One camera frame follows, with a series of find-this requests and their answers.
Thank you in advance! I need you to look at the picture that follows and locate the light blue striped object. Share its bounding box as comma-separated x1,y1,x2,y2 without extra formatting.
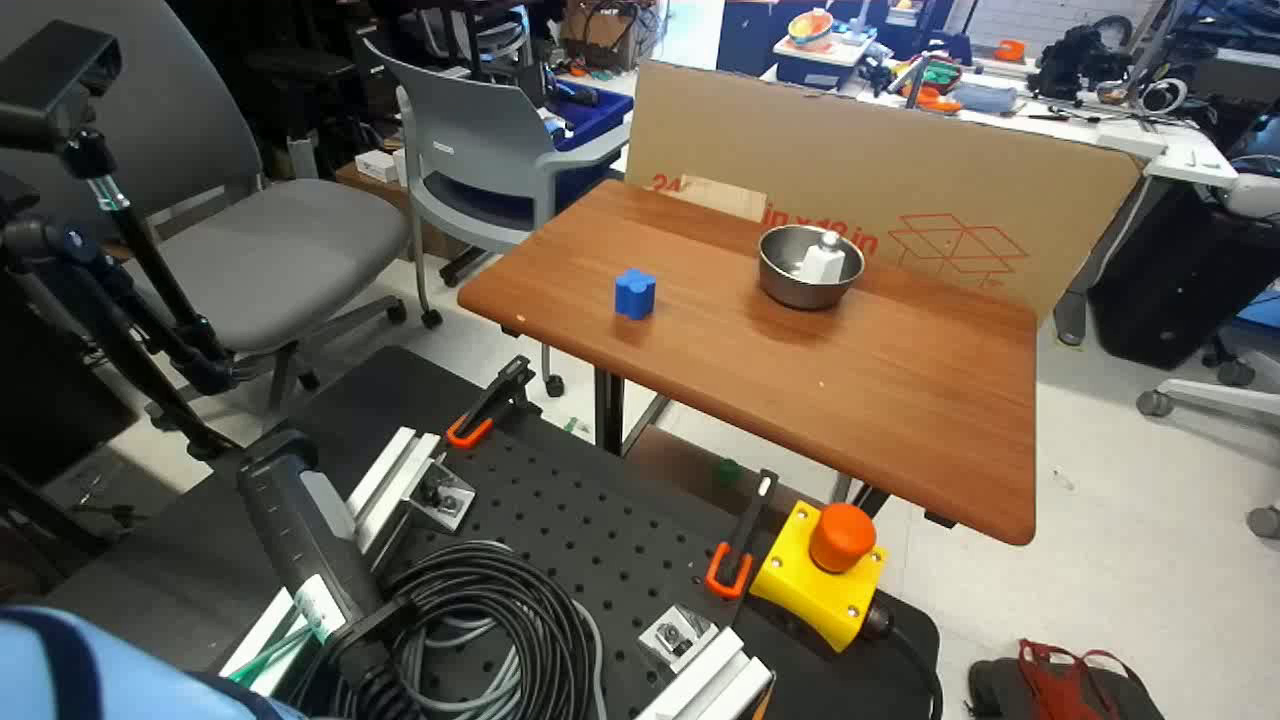
0,605,313,720

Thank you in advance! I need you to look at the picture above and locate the yellow emergency stop button box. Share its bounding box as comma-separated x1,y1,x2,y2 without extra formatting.
742,500,893,655

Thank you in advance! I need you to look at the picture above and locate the white cluttered desk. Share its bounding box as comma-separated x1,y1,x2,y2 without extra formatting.
763,35,1243,194

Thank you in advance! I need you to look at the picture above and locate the blue plastic bin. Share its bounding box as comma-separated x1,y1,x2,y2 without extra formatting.
534,78,636,154

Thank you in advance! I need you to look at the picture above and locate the blue cube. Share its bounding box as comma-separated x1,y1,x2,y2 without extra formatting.
610,267,661,326

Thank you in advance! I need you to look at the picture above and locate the brown cardboard panel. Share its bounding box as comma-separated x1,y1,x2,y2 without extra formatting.
618,57,1150,326

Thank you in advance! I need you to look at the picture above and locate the coiled black cable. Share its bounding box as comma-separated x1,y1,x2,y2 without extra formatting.
315,537,610,720

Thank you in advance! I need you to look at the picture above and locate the metal bowl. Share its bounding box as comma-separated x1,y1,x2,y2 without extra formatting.
757,219,868,317

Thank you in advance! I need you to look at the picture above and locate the dark grey power strip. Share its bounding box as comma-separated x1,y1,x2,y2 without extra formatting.
235,425,390,645

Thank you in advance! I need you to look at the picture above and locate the grey padded office chair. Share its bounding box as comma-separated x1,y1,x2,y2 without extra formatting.
0,0,415,403

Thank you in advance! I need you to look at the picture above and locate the grey chair wheel base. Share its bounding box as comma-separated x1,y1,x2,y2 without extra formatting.
1135,284,1280,546

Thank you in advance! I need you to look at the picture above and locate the red black bag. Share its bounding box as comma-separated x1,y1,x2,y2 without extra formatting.
967,635,1164,720

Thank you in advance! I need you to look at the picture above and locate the aluminium rail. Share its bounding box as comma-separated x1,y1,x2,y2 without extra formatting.
214,573,336,683
630,605,777,720
346,425,478,537

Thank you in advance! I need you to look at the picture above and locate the black table leg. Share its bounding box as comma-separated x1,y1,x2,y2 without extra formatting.
592,370,630,455

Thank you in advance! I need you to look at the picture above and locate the black camera tripod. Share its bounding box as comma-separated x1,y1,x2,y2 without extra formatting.
0,97,244,463

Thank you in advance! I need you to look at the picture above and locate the orange black clamp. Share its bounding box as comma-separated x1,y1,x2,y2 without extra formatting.
444,352,541,453
705,470,780,605

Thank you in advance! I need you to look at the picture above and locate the light grey plastic chair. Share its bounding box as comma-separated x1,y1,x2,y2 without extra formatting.
358,35,636,331

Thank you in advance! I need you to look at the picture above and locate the black suitcase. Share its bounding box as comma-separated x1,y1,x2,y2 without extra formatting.
1084,178,1280,372

